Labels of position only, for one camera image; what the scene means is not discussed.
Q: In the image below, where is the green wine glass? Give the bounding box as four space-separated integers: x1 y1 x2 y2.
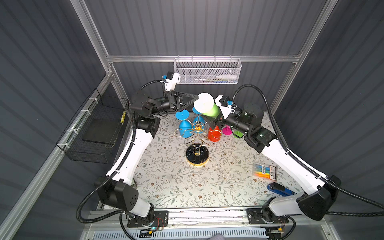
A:
194 93 220 118
232 129 244 139

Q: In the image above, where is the magenta wine glass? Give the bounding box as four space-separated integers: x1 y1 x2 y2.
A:
222 126 233 136

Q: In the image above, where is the blue wine glass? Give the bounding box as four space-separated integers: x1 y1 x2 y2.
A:
193 107 206 125
175 110 193 138

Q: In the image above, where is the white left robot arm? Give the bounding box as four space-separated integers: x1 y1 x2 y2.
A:
96 90 199 219

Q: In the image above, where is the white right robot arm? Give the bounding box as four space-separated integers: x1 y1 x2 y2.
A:
194 101 341 223

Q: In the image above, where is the red wine glass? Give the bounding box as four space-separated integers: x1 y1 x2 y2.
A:
207 126 222 142

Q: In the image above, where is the gold wine glass rack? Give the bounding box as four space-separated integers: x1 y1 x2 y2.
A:
173 120 210 167

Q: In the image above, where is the white tube in basket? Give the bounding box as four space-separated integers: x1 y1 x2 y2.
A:
215 75 237 81

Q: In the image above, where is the pack of coloured markers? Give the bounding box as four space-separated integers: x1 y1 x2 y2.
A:
253 164 277 182

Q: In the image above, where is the floral table mat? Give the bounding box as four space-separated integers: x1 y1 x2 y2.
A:
134 115 274 208

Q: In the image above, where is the blue stapler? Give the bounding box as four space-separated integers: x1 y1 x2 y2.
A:
267 183 296 197

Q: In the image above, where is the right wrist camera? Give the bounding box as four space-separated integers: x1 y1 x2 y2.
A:
215 95 237 119

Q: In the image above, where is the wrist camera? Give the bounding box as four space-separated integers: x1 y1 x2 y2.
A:
162 72 181 92
215 95 237 119

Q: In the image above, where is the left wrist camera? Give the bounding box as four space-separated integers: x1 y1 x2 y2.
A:
162 72 181 92

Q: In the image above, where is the white wire mesh basket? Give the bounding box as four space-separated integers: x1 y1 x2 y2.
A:
174 57 242 85

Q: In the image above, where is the black wire basket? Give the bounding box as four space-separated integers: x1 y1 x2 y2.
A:
57 90 129 164

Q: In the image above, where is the left black corrugated cable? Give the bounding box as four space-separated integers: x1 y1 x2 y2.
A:
75 79 164 224

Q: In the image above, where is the black corrugated cable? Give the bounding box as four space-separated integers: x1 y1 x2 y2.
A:
75 79 164 224
232 84 384 217

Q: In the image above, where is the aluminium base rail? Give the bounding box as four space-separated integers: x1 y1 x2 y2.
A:
80 207 340 240

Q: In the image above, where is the right black corrugated cable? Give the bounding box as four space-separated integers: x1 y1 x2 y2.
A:
232 84 384 217

